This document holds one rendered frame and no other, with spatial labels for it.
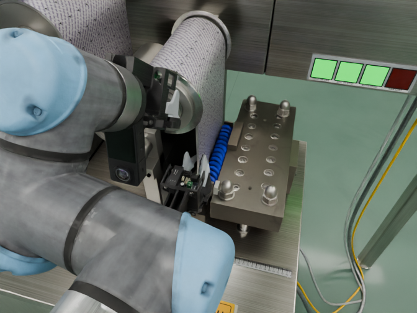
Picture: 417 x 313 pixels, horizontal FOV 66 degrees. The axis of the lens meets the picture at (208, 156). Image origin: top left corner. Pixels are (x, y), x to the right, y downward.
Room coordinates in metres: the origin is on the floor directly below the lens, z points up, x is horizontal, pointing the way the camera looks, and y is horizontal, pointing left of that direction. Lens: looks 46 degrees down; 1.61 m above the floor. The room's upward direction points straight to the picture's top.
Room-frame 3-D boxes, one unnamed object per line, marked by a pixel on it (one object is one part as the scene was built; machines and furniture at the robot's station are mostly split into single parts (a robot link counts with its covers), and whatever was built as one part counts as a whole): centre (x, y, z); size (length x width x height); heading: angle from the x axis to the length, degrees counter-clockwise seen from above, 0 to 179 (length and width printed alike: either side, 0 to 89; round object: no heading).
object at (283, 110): (0.74, -0.22, 1.05); 0.04 x 0.04 x 0.04
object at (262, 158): (0.59, -0.13, 1.00); 0.40 x 0.16 x 0.06; 165
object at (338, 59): (0.70, -0.38, 1.18); 0.25 x 0.01 x 0.07; 75
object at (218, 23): (0.73, 0.02, 1.25); 0.15 x 0.01 x 0.15; 75
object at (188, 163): (0.46, 0.04, 1.11); 0.09 x 0.03 x 0.06; 166
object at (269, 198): (0.43, -0.14, 1.05); 0.04 x 0.04 x 0.04
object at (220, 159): (0.58, -0.03, 1.03); 0.21 x 0.04 x 0.03; 165
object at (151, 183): (0.45, 0.13, 1.05); 0.06 x 0.05 x 0.31; 165
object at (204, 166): (0.45, 0.01, 1.11); 0.09 x 0.03 x 0.06; 164
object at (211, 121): (0.59, -0.01, 1.11); 0.23 x 0.01 x 0.18; 165
